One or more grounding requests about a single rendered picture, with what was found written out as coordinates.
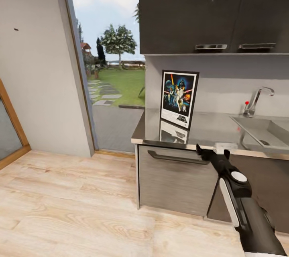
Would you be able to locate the door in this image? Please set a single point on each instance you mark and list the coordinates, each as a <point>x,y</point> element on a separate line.
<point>13,141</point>

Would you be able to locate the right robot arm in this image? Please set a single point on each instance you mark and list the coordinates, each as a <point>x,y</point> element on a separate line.
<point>255,225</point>

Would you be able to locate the fixed window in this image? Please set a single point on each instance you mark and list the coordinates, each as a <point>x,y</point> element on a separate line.
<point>105,36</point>

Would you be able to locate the cabinet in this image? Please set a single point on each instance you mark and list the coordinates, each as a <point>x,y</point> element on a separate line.
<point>213,27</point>

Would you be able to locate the dishwasher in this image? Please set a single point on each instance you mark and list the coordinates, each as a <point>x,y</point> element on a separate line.
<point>175,179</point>

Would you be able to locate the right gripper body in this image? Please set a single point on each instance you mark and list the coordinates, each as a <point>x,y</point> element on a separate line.
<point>210,155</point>

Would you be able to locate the drop in sink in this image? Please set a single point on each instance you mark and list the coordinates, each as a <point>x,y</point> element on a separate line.
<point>270,133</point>

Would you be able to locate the poster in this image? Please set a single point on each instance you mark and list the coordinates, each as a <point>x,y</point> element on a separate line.
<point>178,92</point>

